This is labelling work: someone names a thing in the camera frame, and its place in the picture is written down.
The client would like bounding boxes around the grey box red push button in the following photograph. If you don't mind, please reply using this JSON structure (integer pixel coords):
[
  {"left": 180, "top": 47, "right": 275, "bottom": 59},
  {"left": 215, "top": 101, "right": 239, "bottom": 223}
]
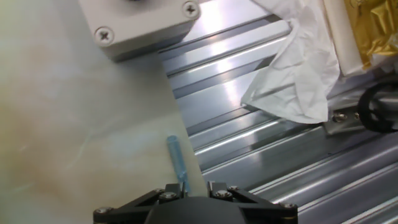
[{"left": 77, "top": 0, "right": 201, "bottom": 62}]

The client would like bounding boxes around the crumpled white tissue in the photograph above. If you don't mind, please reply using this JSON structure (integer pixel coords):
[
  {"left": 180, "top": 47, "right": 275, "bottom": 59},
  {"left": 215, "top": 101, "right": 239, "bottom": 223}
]
[{"left": 240, "top": 0, "right": 341, "bottom": 125}]

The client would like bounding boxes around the black camera cable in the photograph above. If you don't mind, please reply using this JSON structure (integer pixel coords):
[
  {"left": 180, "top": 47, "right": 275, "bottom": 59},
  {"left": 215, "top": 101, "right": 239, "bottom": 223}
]
[{"left": 356, "top": 79, "right": 398, "bottom": 134}]

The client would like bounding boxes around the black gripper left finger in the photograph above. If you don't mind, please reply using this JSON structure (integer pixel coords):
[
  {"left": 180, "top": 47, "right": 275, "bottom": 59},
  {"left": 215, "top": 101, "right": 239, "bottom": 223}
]
[{"left": 93, "top": 182, "right": 189, "bottom": 224}]

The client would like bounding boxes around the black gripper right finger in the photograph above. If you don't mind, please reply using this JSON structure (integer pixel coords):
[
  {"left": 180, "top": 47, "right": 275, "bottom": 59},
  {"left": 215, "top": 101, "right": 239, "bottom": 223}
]
[{"left": 206, "top": 181, "right": 299, "bottom": 224}]

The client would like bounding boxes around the metal camera bracket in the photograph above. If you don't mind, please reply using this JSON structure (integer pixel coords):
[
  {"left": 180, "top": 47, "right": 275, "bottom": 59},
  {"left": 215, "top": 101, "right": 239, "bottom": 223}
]
[{"left": 323, "top": 108, "right": 398, "bottom": 136}]

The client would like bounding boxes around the yellow foil package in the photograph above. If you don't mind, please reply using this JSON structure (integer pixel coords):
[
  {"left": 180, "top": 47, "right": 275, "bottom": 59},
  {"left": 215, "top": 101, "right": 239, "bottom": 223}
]
[{"left": 343, "top": 0, "right": 398, "bottom": 71}]

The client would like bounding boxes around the blue handled screwdriver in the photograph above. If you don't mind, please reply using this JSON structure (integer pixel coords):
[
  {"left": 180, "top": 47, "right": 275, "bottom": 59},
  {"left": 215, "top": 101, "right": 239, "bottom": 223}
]
[{"left": 166, "top": 134, "right": 191, "bottom": 196}]

